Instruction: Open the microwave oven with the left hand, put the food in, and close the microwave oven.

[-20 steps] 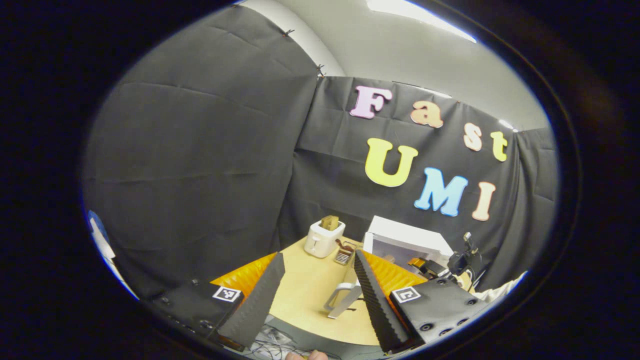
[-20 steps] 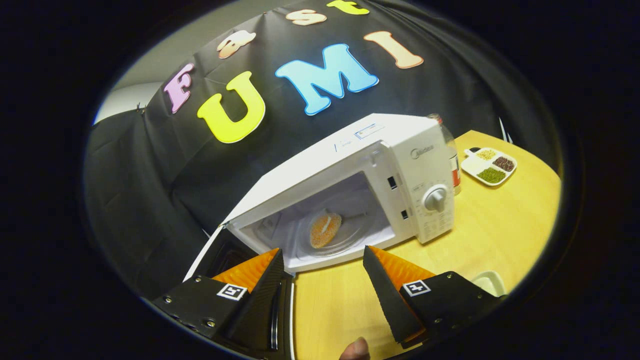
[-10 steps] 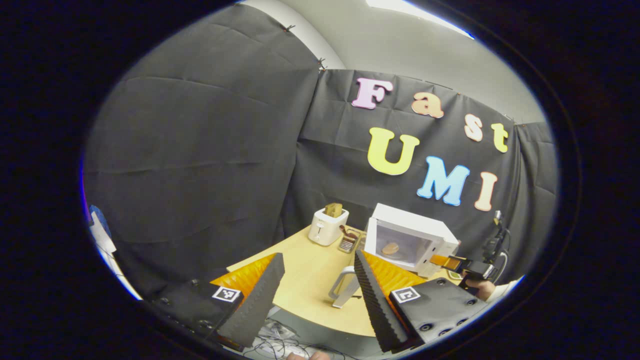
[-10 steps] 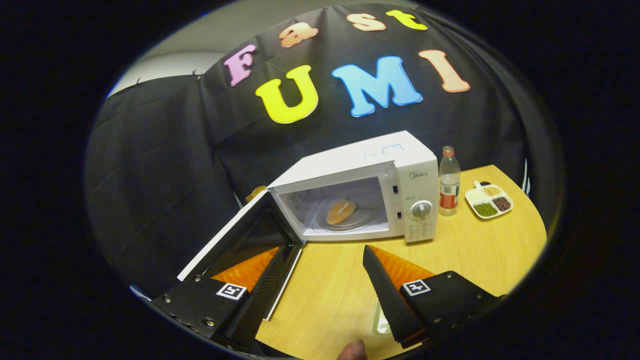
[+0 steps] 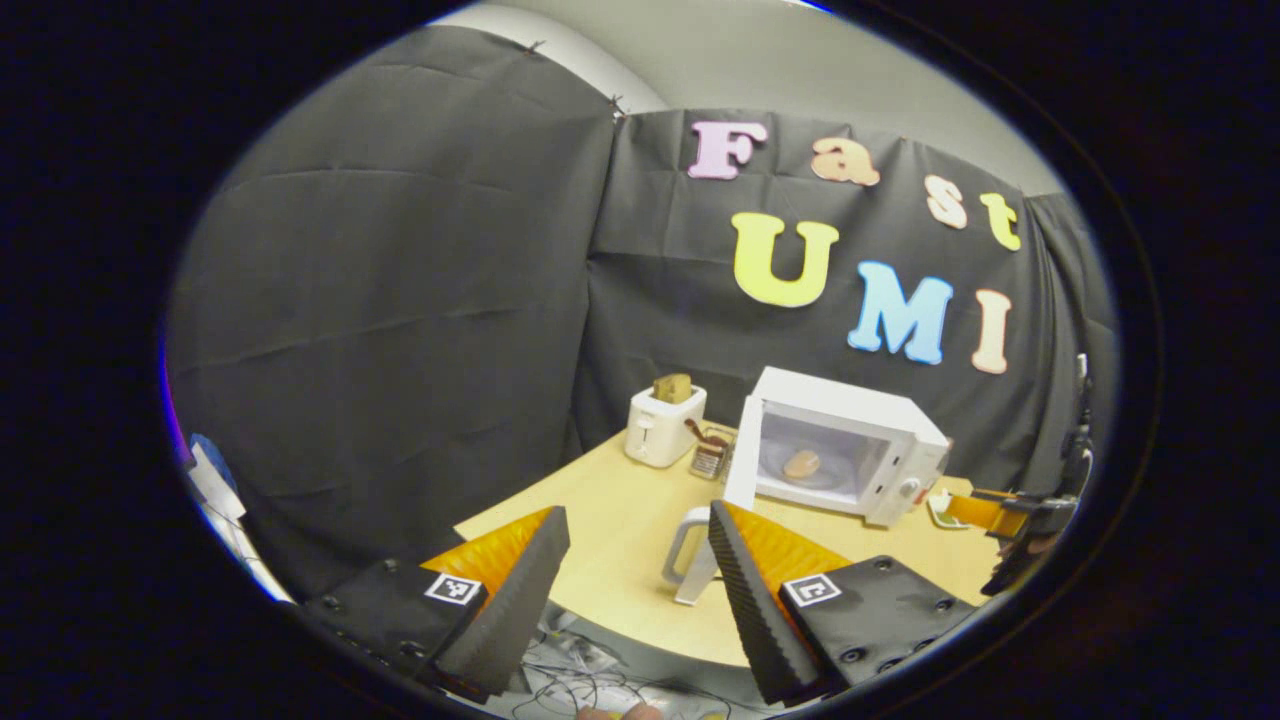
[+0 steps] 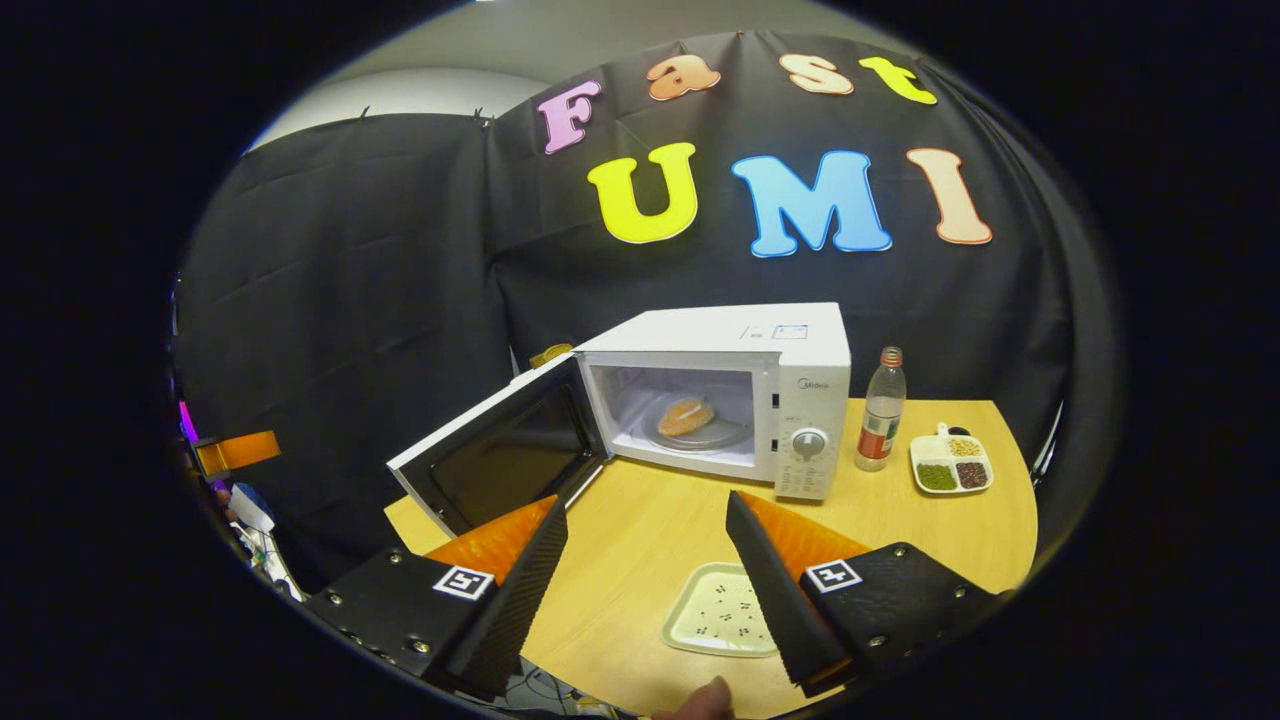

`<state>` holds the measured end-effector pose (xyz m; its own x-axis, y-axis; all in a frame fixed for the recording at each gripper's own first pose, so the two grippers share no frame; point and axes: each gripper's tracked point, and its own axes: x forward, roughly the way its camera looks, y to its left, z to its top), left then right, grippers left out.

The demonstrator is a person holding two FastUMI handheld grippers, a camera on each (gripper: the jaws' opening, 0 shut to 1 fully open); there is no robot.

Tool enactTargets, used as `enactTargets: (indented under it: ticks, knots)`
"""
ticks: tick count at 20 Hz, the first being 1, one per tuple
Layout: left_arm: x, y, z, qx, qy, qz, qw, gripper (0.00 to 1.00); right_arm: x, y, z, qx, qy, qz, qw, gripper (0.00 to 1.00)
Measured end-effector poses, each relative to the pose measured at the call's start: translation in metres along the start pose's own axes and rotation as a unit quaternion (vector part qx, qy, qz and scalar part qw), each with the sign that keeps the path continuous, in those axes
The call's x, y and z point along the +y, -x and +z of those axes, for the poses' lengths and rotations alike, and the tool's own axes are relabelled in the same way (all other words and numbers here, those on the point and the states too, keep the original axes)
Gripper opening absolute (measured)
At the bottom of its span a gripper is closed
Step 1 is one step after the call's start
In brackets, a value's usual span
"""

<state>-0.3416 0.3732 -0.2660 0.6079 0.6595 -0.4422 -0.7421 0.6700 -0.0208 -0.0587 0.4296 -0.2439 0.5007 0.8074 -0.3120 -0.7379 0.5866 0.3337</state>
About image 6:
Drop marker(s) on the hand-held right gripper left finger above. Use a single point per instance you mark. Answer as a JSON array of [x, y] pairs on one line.
[[520, 600]]

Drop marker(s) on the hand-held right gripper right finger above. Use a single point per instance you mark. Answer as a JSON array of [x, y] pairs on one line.
[[775, 610]]

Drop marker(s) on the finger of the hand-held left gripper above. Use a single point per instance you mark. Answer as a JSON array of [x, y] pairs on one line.
[[240, 452]]

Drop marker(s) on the orange bread bun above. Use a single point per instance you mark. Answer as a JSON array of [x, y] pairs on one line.
[[686, 416]]

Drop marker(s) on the white microwave oven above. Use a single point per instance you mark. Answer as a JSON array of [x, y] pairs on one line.
[[815, 400]]

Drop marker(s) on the white speckled square plate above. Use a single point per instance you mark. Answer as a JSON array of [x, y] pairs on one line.
[[710, 610]]

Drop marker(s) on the glass turntable plate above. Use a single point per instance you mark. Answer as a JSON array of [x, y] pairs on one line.
[[730, 432]]

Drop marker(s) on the black backdrop cloth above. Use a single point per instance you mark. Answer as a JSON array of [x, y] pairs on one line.
[[350, 300]]

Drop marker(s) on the clear plastic bottle red label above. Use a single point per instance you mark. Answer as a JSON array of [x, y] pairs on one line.
[[882, 415]]

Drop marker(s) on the white divided tray with grains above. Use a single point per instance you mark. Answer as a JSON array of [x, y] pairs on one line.
[[952, 462]]

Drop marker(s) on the toast bread slice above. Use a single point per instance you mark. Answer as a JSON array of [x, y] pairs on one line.
[[550, 353]]

